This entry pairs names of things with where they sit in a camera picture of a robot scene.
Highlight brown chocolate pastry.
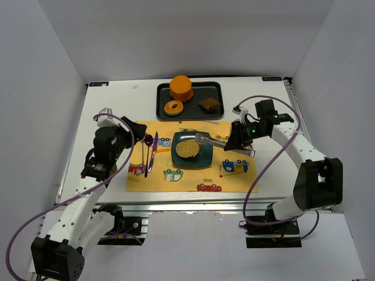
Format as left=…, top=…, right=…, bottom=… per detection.
left=199, top=98, right=221, bottom=113

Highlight teal square plate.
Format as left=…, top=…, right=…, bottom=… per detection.
left=171, top=131, right=213, bottom=169

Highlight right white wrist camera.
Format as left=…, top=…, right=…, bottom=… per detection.
left=232, top=105, right=249, bottom=124

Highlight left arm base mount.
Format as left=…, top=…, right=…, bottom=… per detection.
left=92, top=204, right=145, bottom=246

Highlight yellow vehicle print placemat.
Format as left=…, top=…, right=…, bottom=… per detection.
left=126, top=121, right=257, bottom=193

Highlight orange round bun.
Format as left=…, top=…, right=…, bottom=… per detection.
left=169, top=75, right=193, bottom=102

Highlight bread slice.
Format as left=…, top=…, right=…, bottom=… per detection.
left=175, top=139, right=200, bottom=158

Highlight purple knife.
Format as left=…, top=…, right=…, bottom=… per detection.
left=147, top=132, right=159, bottom=173

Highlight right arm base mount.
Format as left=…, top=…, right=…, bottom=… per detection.
left=238, top=220, right=302, bottom=249

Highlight black baking tray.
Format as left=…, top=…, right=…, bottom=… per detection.
left=156, top=81, right=224, bottom=121

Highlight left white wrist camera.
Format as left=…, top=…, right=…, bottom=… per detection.
left=93, top=108, right=119, bottom=128

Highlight metal tongs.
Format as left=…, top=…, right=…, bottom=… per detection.
left=195, top=133, right=255, bottom=157

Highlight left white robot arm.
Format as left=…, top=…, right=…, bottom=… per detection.
left=31, top=114, right=147, bottom=280

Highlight glazed donut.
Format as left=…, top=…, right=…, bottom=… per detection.
left=164, top=100, right=183, bottom=116

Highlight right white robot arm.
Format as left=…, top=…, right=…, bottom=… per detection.
left=224, top=95, right=343, bottom=226

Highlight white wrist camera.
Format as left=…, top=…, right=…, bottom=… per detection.
left=93, top=108, right=119, bottom=128
left=232, top=105, right=249, bottom=124

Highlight purple spoon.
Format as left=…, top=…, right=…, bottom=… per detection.
left=144, top=134, right=154, bottom=177

